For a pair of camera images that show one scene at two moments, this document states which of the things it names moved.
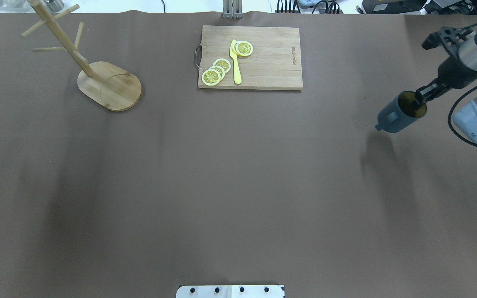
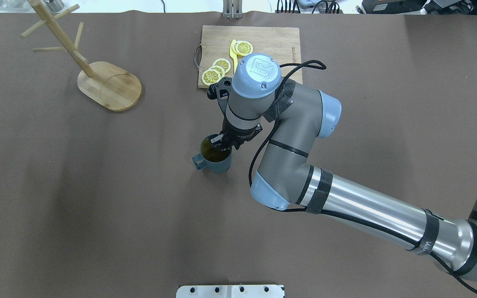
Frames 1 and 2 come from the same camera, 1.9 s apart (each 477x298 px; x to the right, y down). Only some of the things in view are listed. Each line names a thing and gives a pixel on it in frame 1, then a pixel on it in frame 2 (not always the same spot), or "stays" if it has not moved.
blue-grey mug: x=401 y=113 -> x=212 y=158
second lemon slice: x=220 y=70 stays
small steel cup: x=55 y=6 stays
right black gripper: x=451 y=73 -> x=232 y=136
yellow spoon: x=233 y=52 stays
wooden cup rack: x=108 y=84 stays
